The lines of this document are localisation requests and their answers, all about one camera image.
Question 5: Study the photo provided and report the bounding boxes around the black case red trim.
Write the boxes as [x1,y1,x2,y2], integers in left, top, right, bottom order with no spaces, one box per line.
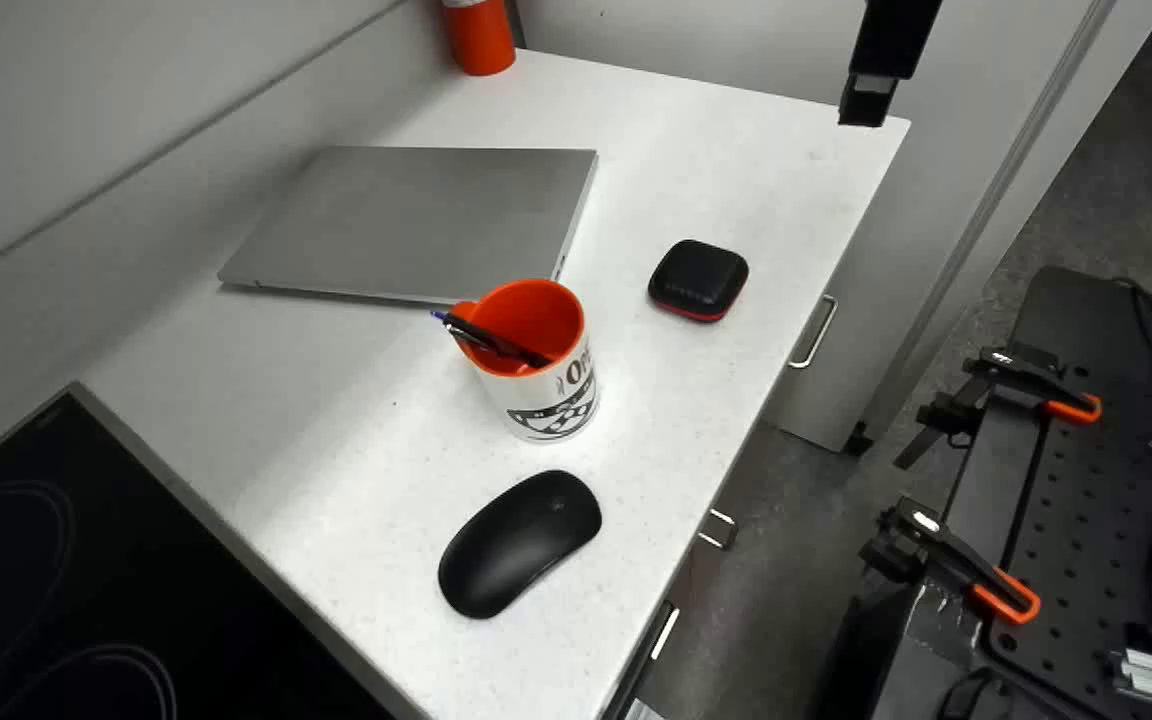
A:
[646,237,752,327]

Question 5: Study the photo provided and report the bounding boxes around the orange cylindrical container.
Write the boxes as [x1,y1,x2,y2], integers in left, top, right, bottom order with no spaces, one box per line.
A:
[436,0,524,82]

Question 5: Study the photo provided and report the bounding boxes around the white mug orange inside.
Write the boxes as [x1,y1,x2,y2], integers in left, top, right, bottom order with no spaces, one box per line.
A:
[449,278,603,444]

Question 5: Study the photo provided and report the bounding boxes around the white cabinet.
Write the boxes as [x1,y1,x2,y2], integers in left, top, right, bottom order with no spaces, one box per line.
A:
[760,0,1152,455]

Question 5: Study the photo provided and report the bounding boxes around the grey closed laptop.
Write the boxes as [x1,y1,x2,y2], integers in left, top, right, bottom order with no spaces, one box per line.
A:
[216,142,603,313]

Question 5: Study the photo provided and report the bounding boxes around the black clamp orange handle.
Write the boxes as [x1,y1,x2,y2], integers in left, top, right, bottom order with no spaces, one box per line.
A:
[859,496,1049,633]
[894,343,1109,473]

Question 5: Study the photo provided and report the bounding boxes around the silver drawer handle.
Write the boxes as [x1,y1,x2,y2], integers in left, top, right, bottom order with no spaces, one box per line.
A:
[692,505,741,554]
[784,292,844,377]
[646,603,684,665]

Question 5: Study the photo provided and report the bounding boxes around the black computer mouse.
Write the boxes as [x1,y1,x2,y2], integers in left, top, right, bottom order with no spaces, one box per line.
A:
[436,463,608,624]

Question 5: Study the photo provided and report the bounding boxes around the black perforated mounting board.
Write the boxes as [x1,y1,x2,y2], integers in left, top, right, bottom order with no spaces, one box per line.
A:
[853,265,1152,720]

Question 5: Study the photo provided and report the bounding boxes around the black induction cooktop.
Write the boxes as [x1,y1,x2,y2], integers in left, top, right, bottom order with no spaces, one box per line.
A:
[0,381,400,720]

